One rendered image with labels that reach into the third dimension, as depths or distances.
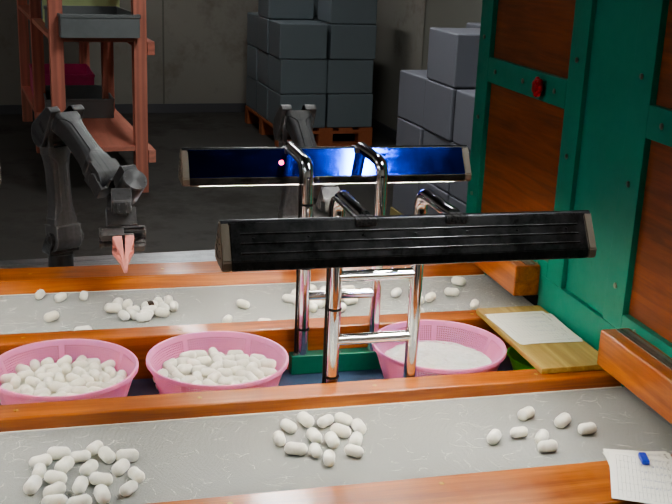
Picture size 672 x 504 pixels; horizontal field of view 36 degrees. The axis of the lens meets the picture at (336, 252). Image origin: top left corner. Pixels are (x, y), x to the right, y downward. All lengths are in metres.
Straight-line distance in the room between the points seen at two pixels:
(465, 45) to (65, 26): 2.40
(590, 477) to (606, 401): 0.35
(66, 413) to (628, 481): 0.90
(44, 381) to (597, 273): 1.08
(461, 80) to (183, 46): 4.82
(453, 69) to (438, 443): 3.31
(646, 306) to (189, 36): 7.68
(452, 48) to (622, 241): 2.99
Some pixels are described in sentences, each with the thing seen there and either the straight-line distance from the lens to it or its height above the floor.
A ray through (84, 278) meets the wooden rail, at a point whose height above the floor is 0.76.
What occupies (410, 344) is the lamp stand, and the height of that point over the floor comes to 0.83.
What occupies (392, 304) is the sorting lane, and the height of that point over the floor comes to 0.74.
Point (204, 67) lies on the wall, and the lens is 9.39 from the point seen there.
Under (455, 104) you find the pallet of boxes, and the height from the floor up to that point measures 0.82.
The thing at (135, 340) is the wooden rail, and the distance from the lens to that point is 2.06.
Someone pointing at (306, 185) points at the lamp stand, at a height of 1.07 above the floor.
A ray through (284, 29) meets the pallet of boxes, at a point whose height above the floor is 0.89.
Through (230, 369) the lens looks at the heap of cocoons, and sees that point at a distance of 1.96.
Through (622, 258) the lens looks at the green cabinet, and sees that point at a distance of 1.99.
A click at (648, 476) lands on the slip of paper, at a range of 1.65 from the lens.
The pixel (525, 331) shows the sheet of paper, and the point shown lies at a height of 0.78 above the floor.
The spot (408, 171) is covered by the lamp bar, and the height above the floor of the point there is 1.06.
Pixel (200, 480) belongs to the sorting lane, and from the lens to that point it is 1.59.
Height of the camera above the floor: 1.52
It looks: 17 degrees down
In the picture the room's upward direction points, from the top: 2 degrees clockwise
